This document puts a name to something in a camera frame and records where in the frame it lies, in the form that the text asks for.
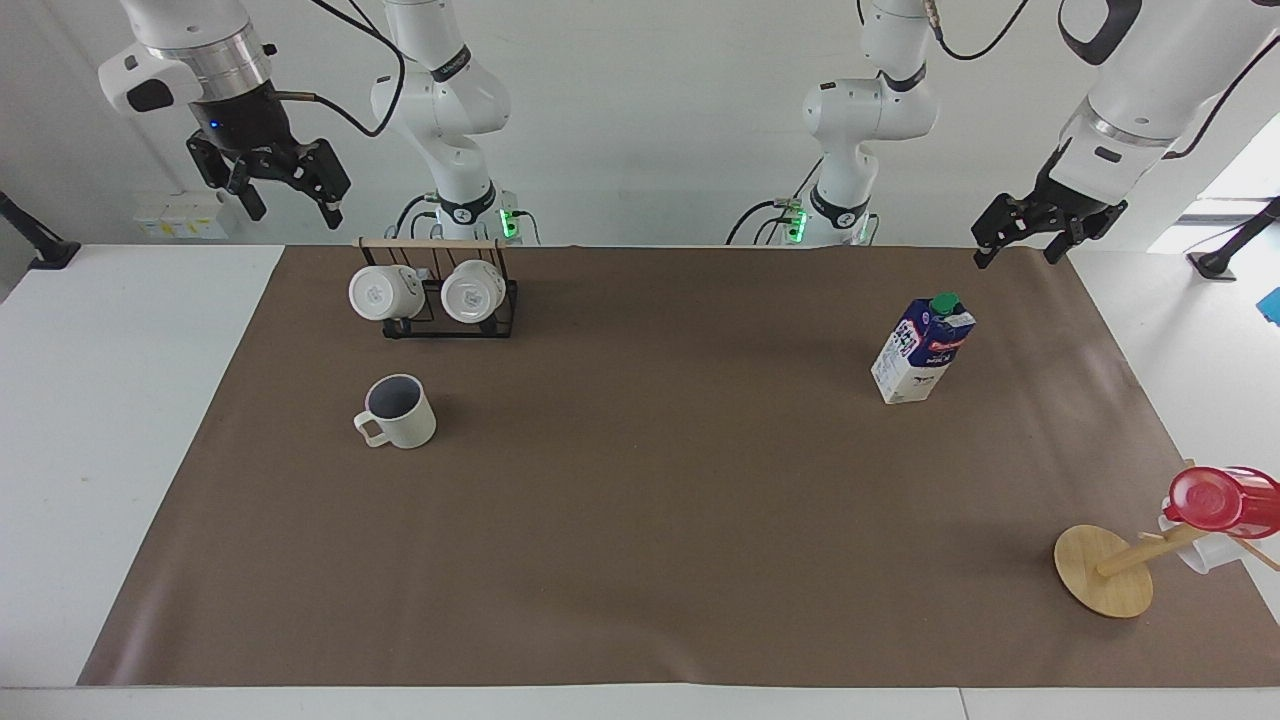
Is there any black cable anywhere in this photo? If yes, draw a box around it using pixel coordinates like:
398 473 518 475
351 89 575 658
394 193 443 242
272 0 408 139
725 157 823 246
925 0 1033 62
1162 35 1280 161

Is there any black stand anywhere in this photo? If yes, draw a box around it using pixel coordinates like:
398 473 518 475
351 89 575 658
0 189 82 272
1186 196 1280 281

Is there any white mug with dark inside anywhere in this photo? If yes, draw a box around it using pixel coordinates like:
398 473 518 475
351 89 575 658
353 373 439 451

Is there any blue and white milk carton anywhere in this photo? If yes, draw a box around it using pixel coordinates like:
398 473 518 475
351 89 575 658
869 292 978 406

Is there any red plastic cup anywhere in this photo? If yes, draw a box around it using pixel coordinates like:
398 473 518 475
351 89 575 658
1162 465 1280 542

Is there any wooden mug tree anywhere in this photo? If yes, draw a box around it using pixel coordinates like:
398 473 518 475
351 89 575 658
1053 459 1280 620

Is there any black wire mug rack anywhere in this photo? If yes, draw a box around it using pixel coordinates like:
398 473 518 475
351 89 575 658
357 236 521 340

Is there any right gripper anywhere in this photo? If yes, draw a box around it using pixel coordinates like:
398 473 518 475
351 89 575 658
186 81 352 232

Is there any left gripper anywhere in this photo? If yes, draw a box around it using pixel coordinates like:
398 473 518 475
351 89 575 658
972 150 1129 270

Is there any white wall socket box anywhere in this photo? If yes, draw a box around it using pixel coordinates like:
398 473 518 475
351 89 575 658
132 194 230 242

